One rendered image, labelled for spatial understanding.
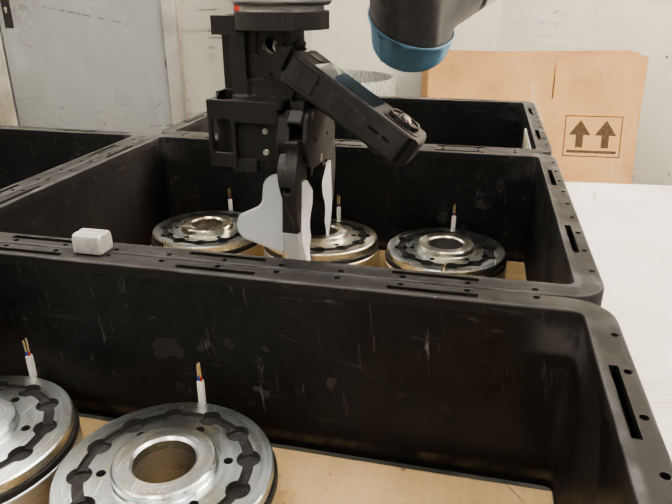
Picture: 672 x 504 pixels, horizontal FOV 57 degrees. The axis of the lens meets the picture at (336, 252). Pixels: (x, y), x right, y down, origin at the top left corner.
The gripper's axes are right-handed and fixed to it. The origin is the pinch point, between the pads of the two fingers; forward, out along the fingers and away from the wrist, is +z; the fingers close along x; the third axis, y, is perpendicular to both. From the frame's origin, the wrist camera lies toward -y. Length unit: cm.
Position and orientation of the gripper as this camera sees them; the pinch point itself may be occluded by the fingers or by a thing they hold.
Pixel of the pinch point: (313, 259)
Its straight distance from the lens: 53.7
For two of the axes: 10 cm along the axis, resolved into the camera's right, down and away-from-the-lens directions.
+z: 0.0, 9.2, 3.9
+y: -9.6, -1.1, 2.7
